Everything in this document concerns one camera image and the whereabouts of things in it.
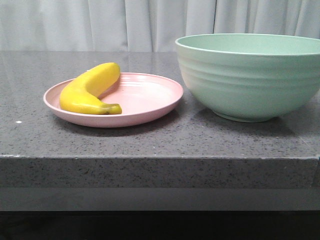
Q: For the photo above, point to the yellow banana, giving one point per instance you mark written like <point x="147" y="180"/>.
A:
<point x="81" y="95"/>

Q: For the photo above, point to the green bowl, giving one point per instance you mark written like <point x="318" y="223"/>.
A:
<point x="250" y="77"/>

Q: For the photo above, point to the pink plate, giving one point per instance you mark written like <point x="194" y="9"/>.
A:
<point x="143" y="98"/>

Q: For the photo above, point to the white curtain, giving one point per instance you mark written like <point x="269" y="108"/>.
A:
<point x="145" y="25"/>

